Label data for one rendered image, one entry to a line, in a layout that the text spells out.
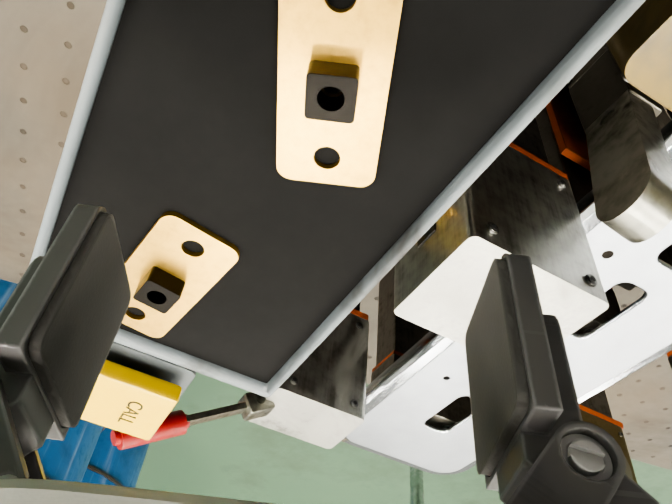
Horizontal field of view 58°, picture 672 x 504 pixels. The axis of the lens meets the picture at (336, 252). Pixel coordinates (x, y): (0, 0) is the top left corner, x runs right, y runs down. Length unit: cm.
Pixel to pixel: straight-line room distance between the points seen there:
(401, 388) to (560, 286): 31
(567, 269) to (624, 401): 91
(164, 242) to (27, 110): 63
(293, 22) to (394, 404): 51
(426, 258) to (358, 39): 18
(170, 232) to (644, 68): 23
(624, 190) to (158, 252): 24
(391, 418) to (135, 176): 48
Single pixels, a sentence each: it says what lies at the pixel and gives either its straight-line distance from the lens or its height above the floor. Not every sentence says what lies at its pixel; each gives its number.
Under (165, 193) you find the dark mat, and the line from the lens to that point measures 26.
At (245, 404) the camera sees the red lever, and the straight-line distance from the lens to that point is 55.
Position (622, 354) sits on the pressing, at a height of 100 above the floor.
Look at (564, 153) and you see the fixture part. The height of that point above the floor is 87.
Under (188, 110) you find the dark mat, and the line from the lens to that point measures 23.
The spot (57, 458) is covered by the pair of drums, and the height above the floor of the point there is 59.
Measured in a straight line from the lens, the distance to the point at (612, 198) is 36.
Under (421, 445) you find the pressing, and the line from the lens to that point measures 73.
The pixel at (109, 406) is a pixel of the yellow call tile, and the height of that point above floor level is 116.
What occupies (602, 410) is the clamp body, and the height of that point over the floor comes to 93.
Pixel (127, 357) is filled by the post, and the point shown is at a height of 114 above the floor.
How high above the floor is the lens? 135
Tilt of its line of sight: 46 degrees down
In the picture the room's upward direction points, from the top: 173 degrees counter-clockwise
